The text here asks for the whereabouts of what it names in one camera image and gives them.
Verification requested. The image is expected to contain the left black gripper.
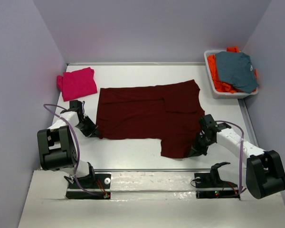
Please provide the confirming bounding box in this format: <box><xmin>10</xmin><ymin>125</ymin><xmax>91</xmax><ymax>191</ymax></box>
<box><xmin>75</xmin><ymin>115</ymin><xmax>99</xmax><ymax>138</ymax></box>

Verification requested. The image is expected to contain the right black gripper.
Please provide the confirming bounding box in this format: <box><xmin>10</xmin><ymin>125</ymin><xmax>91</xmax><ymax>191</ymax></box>
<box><xmin>187</xmin><ymin>132</ymin><xmax>215</xmax><ymax>157</ymax></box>

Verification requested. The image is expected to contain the dark red t shirt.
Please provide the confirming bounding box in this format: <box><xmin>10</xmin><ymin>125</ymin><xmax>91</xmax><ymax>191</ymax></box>
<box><xmin>96</xmin><ymin>80</ymin><xmax>205</xmax><ymax>159</ymax></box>

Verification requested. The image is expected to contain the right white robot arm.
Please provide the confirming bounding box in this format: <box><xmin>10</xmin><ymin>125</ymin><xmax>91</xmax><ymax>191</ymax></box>
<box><xmin>189</xmin><ymin>124</ymin><xmax>285</xmax><ymax>199</ymax></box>

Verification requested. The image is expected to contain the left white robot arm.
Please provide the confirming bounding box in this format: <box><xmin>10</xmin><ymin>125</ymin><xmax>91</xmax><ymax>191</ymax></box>
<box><xmin>37</xmin><ymin>108</ymin><xmax>100</xmax><ymax>188</ymax></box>

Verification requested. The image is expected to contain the white laundry basket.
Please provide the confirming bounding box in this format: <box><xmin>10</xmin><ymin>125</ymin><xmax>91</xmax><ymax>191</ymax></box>
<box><xmin>204</xmin><ymin>49</ymin><xmax>258</xmax><ymax>99</ymax></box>

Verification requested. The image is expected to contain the folded pink t shirt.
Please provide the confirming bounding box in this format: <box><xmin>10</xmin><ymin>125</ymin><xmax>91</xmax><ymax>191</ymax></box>
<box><xmin>57</xmin><ymin>67</ymin><xmax>97</xmax><ymax>102</ymax></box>

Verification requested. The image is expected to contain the orange t shirt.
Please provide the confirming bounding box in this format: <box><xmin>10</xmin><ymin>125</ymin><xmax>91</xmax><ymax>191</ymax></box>
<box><xmin>207</xmin><ymin>47</ymin><xmax>257</xmax><ymax>93</ymax></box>

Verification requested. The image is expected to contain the teal blue t shirt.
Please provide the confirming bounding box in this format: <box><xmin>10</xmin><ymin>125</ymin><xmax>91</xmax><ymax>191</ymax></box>
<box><xmin>215</xmin><ymin>51</ymin><xmax>258</xmax><ymax>94</ymax></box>

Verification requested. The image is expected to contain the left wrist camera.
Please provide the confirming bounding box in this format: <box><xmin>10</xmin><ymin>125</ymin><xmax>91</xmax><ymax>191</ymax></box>
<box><xmin>69</xmin><ymin>100</ymin><xmax>85</xmax><ymax>115</ymax></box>

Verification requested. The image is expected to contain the aluminium rail right side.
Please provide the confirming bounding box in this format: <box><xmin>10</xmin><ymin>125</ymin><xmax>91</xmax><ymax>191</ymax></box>
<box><xmin>236</xmin><ymin>99</ymin><xmax>262</xmax><ymax>148</ymax></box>

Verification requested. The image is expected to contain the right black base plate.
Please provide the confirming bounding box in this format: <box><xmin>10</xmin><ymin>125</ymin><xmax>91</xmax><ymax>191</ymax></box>
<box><xmin>191</xmin><ymin>172</ymin><xmax>240</xmax><ymax>199</ymax></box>

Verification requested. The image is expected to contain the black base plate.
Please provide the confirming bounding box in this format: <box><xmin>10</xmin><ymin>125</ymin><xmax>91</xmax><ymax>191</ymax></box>
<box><xmin>64</xmin><ymin>172</ymin><xmax>111</xmax><ymax>200</ymax></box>
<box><xmin>191</xmin><ymin>172</ymin><xmax>240</xmax><ymax>199</ymax></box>

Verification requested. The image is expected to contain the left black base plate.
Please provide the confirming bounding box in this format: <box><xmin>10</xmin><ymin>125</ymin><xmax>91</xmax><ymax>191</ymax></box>
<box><xmin>64</xmin><ymin>172</ymin><xmax>111</xmax><ymax>200</ymax></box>

